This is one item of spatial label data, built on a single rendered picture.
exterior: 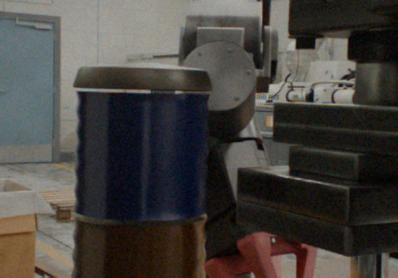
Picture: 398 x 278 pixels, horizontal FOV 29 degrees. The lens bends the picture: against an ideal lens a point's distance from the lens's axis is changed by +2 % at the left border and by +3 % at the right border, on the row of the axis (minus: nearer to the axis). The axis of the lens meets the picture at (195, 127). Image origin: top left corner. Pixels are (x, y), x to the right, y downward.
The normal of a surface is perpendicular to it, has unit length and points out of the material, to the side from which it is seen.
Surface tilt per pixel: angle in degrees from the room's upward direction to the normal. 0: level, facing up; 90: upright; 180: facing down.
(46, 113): 90
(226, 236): 91
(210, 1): 25
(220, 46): 67
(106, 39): 90
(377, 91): 90
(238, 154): 61
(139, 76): 72
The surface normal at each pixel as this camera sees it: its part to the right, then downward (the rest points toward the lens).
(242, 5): -0.01, -0.88
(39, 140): 0.48, 0.06
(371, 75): -0.65, 0.03
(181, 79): 0.57, -0.26
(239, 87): -0.06, -0.35
